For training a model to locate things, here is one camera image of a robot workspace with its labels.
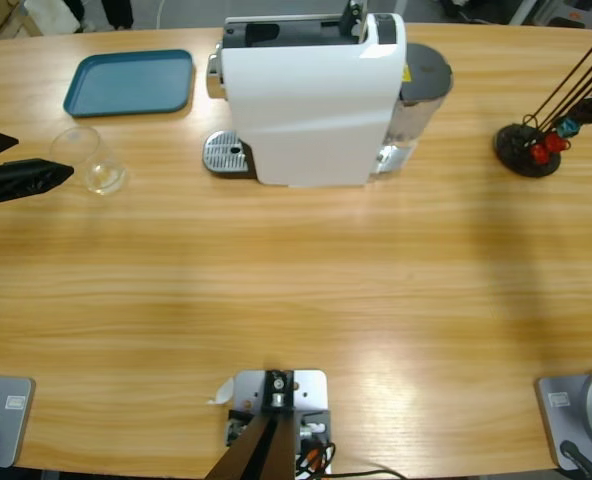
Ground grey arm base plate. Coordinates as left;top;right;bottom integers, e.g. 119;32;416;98
534;368;592;472
0;375;36;470

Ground dark camera post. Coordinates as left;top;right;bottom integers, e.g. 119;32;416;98
206;369;297;480

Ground white capsule coffee machine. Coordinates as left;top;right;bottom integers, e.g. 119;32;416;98
203;0;456;190

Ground grey coffee machine lid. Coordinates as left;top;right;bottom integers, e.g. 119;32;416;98
223;0;370;27

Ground clear water tank black lid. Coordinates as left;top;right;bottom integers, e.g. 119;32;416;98
385;42;456;151

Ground black office chair base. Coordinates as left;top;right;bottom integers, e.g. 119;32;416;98
438;0;510;25

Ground teal plastic serving tray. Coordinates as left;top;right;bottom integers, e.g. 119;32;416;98
63;48;196;119

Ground white paper tab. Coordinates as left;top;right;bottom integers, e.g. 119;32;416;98
205;377;236;406

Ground bystander legs dark trousers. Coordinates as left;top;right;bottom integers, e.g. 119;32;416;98
63;0;135;31

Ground black capsule holder with rods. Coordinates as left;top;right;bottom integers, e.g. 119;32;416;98
493;32;592;180

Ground black and orange cable bundle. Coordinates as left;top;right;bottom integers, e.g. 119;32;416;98
295;438;408;480

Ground dark equipment with orange part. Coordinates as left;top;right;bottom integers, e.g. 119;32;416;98
545;0;592;29

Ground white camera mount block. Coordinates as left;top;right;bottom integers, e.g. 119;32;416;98
225;368;333;475

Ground black base cable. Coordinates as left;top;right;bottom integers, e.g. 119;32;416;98
559;439;592;480

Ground white foam block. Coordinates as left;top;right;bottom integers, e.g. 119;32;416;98
23;0;85;35

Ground clear glass cup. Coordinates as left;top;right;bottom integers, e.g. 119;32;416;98
49;125;128;196

